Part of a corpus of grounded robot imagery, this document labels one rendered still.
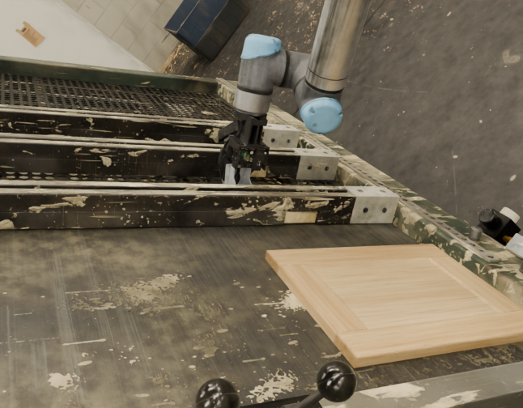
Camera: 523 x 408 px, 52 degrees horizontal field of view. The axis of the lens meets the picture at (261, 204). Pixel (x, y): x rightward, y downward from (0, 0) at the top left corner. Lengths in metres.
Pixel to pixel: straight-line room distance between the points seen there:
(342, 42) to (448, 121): 1.79
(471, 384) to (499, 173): 1.69
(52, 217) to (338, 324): 0.53
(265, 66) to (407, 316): 0.54
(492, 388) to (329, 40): 0.59
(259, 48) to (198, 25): 3.89
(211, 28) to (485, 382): 4.47
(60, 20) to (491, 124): 3.11
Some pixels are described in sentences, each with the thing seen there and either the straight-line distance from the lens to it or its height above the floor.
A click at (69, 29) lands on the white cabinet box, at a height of 1.18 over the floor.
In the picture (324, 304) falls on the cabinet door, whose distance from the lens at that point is 0.88.
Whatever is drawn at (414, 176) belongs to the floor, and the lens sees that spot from 2.63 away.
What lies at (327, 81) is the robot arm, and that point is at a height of 1.33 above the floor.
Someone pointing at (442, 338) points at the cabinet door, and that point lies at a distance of 0.91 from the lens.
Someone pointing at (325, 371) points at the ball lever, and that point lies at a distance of 0.52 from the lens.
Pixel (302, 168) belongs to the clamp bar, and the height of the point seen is 1.00.
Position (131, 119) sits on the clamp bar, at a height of 1.38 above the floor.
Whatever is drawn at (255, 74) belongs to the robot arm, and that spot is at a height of 1.38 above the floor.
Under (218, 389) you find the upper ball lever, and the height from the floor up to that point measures 1.56.
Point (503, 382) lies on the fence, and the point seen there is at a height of 1.11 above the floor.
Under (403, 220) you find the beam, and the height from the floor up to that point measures 0.89.
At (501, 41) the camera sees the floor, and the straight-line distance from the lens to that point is 2.89.
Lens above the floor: 1.85
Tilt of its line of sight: 34 degrees down
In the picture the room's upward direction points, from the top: 56 degrees counter-clockwise
